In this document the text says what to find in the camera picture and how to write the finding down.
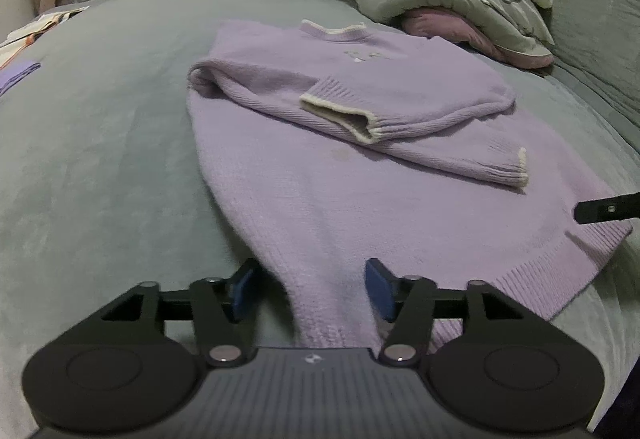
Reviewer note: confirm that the grey quilted blanket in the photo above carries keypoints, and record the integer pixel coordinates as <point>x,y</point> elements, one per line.
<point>595,19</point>

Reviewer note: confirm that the purple knit sweater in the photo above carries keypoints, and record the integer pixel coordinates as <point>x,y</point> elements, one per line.
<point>350,159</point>

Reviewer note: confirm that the patterned cloth at edge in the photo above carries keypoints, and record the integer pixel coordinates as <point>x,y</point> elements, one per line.
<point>30,31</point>

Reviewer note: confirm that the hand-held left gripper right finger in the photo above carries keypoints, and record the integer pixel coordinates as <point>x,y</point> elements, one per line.
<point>378,290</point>

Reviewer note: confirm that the grey velvet bed sheet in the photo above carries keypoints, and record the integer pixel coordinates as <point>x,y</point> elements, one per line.
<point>100,144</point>

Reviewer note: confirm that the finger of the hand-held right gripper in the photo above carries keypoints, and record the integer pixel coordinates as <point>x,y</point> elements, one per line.
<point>607,209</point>

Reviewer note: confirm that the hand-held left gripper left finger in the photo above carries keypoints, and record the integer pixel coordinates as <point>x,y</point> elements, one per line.
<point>242,291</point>

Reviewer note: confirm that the small purple cloth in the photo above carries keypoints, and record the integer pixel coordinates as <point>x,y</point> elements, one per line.
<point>15,74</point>

